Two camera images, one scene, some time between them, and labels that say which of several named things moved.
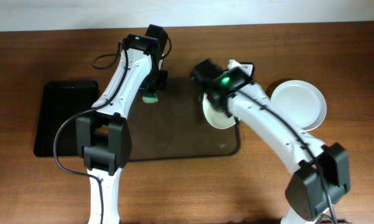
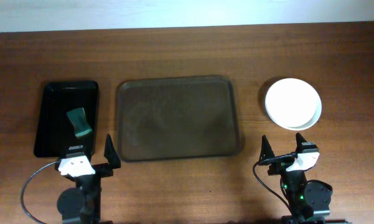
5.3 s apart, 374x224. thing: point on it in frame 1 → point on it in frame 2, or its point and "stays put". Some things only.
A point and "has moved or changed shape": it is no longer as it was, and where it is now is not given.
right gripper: (212, 98) → (280, 166)
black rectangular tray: (60, 100) stays put
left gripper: (157, 78) → (101, 170)
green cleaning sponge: (150, 98) has moved or changed shape
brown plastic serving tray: (175, 129) stays put
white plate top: (217, 119) → (293, 104)
